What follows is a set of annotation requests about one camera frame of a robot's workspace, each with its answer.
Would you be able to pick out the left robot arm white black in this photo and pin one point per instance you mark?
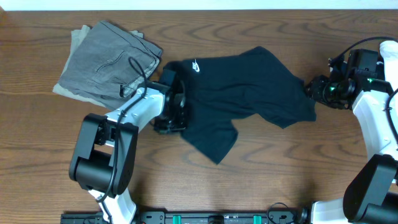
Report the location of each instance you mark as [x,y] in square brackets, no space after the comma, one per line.
[105,151]

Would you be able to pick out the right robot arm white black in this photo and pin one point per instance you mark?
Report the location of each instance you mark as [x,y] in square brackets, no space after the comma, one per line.
[373,101]

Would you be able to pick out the folded beige garment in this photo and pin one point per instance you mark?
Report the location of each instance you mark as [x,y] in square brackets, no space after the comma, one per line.
[77,38]

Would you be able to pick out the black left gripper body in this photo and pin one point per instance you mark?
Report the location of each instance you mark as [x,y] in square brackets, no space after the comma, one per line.
[175,122]

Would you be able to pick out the black t-shirt white logo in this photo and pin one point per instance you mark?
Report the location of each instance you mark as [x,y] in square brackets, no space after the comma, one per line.
[221,89]

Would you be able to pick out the folded grey shorts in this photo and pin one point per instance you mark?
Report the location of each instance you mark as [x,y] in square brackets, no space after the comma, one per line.
[108,64]

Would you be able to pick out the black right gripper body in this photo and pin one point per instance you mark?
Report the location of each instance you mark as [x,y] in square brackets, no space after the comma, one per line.
[323,90]

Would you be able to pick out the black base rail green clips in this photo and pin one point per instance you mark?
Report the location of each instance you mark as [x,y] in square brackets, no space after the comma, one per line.
[186,217]

